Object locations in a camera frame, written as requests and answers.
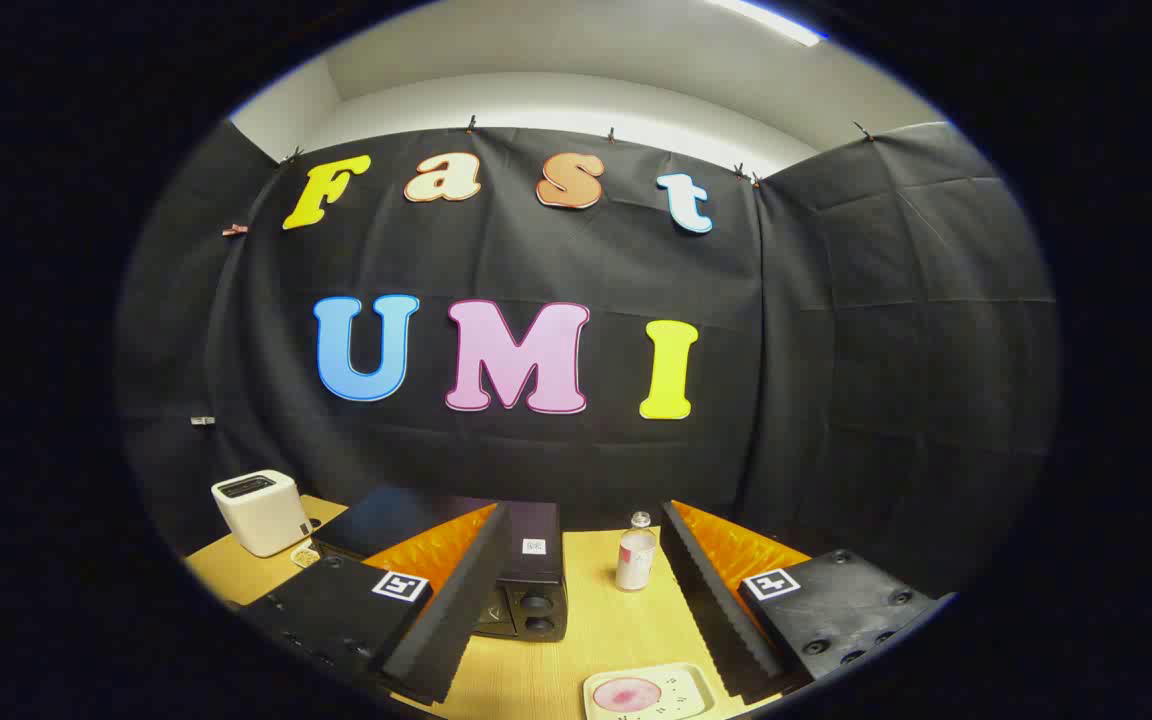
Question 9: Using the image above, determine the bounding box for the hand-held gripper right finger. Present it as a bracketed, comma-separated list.
[660, 499, 957, 706]

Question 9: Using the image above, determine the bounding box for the clear bottle with pink label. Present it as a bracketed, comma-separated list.
[615, 511, 658, 593]

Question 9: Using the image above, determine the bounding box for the black toaster oven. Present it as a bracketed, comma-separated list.
[311, 487, 569, 643]

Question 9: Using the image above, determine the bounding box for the white bread toaster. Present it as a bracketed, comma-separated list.
[211, 470, 313, 558]

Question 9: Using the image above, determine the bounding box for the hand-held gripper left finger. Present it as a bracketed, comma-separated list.
[236, 500, 515, 706]

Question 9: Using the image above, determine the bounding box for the cream square food tray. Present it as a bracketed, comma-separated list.
[582, 662, 717, 720]

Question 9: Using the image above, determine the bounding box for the pink ham slice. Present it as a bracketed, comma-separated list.
[592, 677, 663, 714]

